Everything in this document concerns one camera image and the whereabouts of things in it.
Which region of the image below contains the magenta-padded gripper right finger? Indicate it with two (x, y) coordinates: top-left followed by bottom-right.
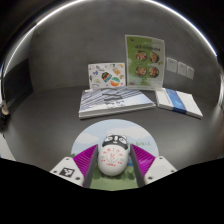
(129, 143), (178, 188)

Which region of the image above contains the grey building-cover book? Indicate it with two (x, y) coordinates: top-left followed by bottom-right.
(78, 87), (157, 120)

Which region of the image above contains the white sticker sheet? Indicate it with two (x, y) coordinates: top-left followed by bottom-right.
(87, 62), (127, 90)

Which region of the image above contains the green food menu sheet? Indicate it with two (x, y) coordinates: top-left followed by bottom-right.
(124, 34), (166, 91)

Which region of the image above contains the white book with blue band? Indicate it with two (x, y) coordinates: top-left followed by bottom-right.
(154, 87), (204, 120)

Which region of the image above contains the round landscape-print mouse pad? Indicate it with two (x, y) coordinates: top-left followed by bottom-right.
(70, 118), (160, 192)

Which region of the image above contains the white panda-print computer mouse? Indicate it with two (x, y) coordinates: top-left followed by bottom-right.
(97, 133), (130, 177)

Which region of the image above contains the white wall socket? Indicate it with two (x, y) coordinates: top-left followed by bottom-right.
(166, 56), (179, 74)
(186, 66), (195, 81)
(177, 61), (188, 77)

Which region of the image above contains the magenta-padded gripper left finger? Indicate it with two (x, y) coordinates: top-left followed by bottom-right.
(49, 143), (100, 188)

